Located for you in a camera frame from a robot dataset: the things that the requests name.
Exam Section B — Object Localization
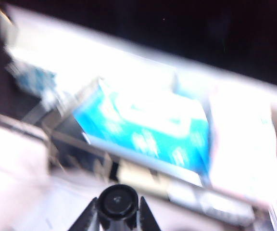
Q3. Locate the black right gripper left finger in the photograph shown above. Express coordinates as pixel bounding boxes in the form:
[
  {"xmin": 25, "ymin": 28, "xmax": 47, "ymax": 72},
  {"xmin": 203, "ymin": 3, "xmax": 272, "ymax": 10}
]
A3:
[{"xmin": 69, "ymin": 196, "xmax": 101, "ymax": 231}]

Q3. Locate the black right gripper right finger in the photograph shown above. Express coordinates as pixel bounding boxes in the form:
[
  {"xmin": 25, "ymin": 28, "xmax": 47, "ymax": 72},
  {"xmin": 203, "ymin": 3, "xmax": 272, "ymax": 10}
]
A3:
[{"xmin": 139, "ymin": 195, "xmax": 164, "ymax": 231}]

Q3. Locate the thick black marker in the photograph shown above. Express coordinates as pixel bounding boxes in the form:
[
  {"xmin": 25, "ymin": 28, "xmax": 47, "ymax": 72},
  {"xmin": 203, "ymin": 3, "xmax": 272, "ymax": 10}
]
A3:
[{"xmin": 97, "ymin": 184, "xmax": 142, "ymax": 231}]

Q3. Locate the cream rectangular box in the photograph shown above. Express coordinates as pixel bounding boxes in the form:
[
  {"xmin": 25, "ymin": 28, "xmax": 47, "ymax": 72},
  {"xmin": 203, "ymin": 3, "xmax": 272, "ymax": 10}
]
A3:
[{"xmin": 117, "ymin": 160, "xmax": 172, "ymax": 194}]

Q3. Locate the white multiport charger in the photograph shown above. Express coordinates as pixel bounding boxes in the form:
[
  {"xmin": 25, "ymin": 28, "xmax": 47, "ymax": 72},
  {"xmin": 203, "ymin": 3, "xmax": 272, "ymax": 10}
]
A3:
[{"xmin": 197, "ymin": 191, "xmax": 256, "ymax": 226}]

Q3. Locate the blue wet wipes pack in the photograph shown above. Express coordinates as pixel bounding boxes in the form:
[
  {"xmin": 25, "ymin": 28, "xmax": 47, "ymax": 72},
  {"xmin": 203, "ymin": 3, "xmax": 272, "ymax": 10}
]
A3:
[{"xmin": 73, "ymin": 78, "xmax": 213, "ymax": 178}]

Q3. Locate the pink tissue pack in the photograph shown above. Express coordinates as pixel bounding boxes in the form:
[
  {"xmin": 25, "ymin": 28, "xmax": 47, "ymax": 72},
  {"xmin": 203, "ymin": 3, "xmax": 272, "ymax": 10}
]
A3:
[{"xmin": 207, "ymin": 80, "xmax": 277, "ymax": 195}]

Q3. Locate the power strip with blue sockets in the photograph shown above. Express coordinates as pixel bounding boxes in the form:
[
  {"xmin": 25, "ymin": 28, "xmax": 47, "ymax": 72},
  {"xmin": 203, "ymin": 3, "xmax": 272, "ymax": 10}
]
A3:
[{"xmin": 7, "ymin": 60, "xmax": 59, "ymax": 98}]

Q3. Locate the large silver-bezel monitor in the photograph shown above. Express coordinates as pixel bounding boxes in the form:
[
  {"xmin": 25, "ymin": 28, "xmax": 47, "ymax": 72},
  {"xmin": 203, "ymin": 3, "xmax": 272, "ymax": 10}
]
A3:
[{"xmin": 0, "ymin": 0, "xmax": 277, "ymax": 102}]

